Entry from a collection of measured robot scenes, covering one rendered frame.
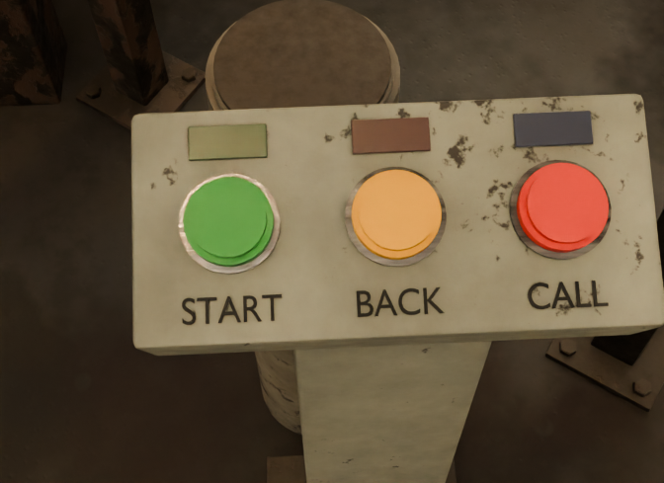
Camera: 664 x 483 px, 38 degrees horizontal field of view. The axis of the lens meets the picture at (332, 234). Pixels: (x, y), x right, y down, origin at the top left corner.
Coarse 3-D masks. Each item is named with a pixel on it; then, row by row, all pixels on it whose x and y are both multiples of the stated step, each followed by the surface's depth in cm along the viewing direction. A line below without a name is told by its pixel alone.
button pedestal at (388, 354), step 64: (320, 128) 45; (448, 128) 45; (512, 128) 45; (640, 128) 45; (192, 192) 44; (320, 192) 44; (448, 192) 44; (512, 192) 44; (640, 192) 44; (192, 256) 44; (320, 256) 44; (448, 256) 44; (512, 256) 44; (576, 256) 44; (640, 256) 44; (192, 320) 43; (256, 320) 43; (320, 320) 43; (384, 320) 43; (448, 320) 43; (512, 320) 43; (576, 320) 43; (640, 320) 43; (320, 384) 52; (384, 384) 52; (448, 384) 53; (320, 448) 61; (384, 448) 62; (448, 448) 63
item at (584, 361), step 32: (96, 0) 108; (128, 0) 108; (128, 32) 111; (128, 64) 116; (160, 64) 120; (96, 96) 122; (128, 96) 122; (160, 96) 123; (128, 128) 121; (576, 352) 105; (608, 352) 104; (640, 352) 101; (608, 384) 103; (640, 384) 102
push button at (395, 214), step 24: (360, 192) 44; (384, 192) 43; (408, 192) 43; (432, 192) 44; (360, 216) 43; (384, 216) 43; (408, 216) 43; (432, 216) 43; (360, 240) 44; (384, 240) 43; (408, 240) 43; (432, 240) 43
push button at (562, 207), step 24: (552, 168) 44; (576, 168) 44; (528, 192) 44; (552, 192) 43; (576, 192) 43; (600, 192) 43; (528, 216) 43; (552, 216) 43; (576, 216) 43; (600, 216) 43; (552, 240) 43; (576, 240) 43
